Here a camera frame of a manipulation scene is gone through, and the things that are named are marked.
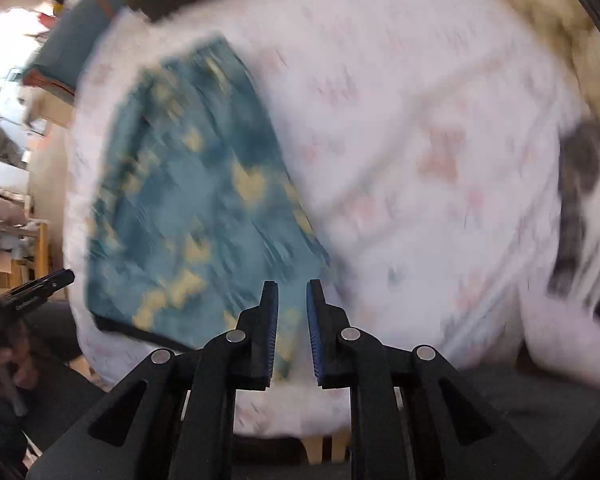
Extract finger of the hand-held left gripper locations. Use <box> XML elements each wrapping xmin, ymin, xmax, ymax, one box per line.
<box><xmin>7</xmin><ymin>268</ymin><xmax>76</xmax><ymax>312</ymax></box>

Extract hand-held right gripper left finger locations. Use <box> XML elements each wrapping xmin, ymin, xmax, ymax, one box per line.
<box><xmin>27</xmin><ymin>280</ymin><xmax>281</xmax><ymax>480</ymax></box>

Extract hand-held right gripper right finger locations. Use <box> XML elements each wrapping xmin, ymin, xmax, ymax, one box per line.
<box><xmin>306</xmin><ymin>279</ymin><xmax>551</xmax><ymax>480</ymax></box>

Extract teal yellow-patterned pants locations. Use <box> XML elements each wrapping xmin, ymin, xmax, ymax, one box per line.
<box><xmin>84</xmin><ymin>35</ymin><xmax>333</xmax><ymax>380</ymax></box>

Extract person's left hand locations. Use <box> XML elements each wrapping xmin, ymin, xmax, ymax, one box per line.
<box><xmin>0</xmin><ymin>332</ymin><xmax>40</xmax><ymax>392</ymax></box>

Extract wooden shelf rack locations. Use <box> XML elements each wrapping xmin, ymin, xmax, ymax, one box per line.
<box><xmin>0</xmin><ymin>187</ymin><xmax>51</xmax><ymax>291</ymax></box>

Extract wooden bed leg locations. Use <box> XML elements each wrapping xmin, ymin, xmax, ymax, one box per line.
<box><xmin>305</xmin><ymin>432</ymin><xmax>350</xmax><ymax>465</ymax></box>

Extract white pink-printed bed sheet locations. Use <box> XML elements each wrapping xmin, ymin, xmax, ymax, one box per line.
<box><xmin>62</xmin><ymin>0</ymin><xmax>600</xmax><ymax>438</ymax></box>

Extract teal pillow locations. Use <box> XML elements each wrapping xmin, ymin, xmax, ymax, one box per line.
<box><xmin>22</xmin><ymin>0</ymin><xmax>128</xmax><ymax>98</ymax></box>

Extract grey and white cat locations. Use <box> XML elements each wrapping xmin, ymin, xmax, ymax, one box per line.
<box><xmin>546</xmin><ymin>119</ymin><xmax>600</xmax><ymax>311</ymax></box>

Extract beige fluffy blanket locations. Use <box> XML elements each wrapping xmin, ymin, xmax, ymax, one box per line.
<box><xmin>480</xmin><ymin>0</ymin><xmax>600</xmax><ymax>126</ymax></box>

